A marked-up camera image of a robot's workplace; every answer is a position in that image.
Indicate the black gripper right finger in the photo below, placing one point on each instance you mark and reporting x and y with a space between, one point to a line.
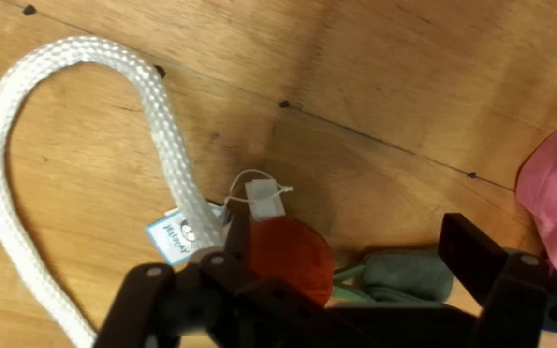
523 301

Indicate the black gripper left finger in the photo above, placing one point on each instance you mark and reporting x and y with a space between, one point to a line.
163 309

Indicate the red plush toy green leaves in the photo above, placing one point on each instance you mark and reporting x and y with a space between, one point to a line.
291 253

